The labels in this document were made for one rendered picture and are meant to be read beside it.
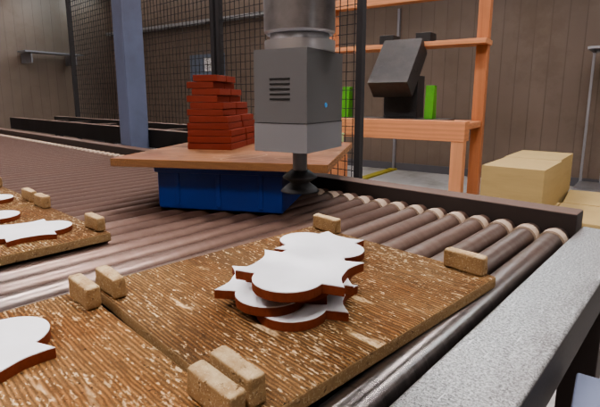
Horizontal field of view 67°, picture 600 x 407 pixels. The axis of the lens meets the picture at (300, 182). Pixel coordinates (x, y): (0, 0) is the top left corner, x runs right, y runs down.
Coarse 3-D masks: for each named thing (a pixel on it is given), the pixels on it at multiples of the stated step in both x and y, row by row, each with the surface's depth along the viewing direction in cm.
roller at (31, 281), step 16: (304, 208) 108; (320, 208) 111; (240, 224) 94; (256, 224) 96; (176, 240) 83; (192, 240) 84; (112, 256) 74; (128, 256) 75; (144, 256) 77; (48, 272) 67; (64, 272) 68; (80, 272) 70; (0, 288) 62; (16, 288) 63
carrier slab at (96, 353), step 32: (64, 320) 49; (96, 320) 49; (64, 352) 43; (96, 352) 43; (128, 352) 43; (160, 352) 43; (0, 384) 38; (32, 384) 38; (64, 384) 38; (96, 384) 38; (128, 384) 38; (160, 384) 38
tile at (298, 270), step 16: (272, 256) 56; (288, 256) 56; (304, 256) 56; (320, 256) 56; (336, 256) 56; (240, 272) 51; (256, 272) 51; (272, 272) 51; (288, 272) 51; (304, 272) 51; (320, 272) 51; (336, 272) 51; (352, 272) 53; (256, 288) 47; (272, 288) 46; (288, 288) 46; (304, 288) 46; (320, 288) 48; (336, 288) 47
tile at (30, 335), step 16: (0, 320) 47; (16, 320) 47; (32, 320) 47; (0, 336) 44; (16, 336) 44; (32, 336) 44; (48, 336) 45; (0, 352) 41; (16, 352) 41; (32, 352) 41; (48, 352) 42; (0, 368) 39; (16, 368) 40
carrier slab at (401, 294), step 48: (144, 288) 58; (192, 288) 58; (384, 288) 58; (432, 288) 58; (480, 288) 59; (144, 336) 48; (192, 336) 46; (240, 336) 46; (288, 336) 46; (336, 336) 46; (384, 336) 46; (288, 384) 38; (336, 384) 40
